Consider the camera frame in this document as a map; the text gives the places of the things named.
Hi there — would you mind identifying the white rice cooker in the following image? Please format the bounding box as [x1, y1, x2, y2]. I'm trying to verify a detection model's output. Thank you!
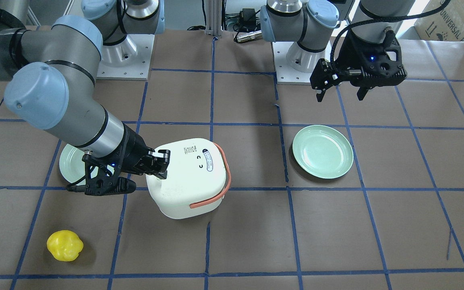
[145, 138, 231, 219]

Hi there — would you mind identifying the yellow toy pepper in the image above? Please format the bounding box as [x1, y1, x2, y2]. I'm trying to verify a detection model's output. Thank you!
[46, 230, 84, 262]

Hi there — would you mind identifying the aluminium frame post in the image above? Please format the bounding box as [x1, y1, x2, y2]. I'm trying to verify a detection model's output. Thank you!
[203, 0, 225, 39]

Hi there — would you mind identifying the green plate near moving arm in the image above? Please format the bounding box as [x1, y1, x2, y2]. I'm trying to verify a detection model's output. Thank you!
[59, 144, 93, 192]

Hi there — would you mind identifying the green plate near still arm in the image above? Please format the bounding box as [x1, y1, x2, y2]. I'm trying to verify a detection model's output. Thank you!
[292, 125, 354, 179]

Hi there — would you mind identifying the white arm base plate second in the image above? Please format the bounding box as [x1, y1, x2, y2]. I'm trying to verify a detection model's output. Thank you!
[272, 41, 331, 85]

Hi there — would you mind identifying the black gripper pressing arm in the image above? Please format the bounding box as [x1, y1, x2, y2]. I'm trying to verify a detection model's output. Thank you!
[66, 125, 171, 196]

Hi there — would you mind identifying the white arm base plate first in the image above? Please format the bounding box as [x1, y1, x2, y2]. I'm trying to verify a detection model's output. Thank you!
[97, 34, 155, 81]

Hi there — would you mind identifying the black power adapter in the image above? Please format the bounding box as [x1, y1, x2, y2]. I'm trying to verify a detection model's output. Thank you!
[239, 8, 256, 25]

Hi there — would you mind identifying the orange rice cooker handle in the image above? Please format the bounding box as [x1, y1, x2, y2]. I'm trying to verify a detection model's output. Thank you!
[189, 142, 232, 209]

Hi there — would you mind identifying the silver metal connector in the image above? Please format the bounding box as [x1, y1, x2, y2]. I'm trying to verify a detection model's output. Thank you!
[234, 31, 263, 44]

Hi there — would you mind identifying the cardboard box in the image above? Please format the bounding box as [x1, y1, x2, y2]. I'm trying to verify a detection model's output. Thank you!
[414, 0, 464, 41]

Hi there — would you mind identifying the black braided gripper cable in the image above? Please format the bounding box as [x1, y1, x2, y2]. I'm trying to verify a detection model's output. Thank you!
[330, 0, 451, 77]

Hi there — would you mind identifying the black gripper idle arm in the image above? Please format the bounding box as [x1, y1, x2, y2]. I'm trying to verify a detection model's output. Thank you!
[310, 27, 407, 102]

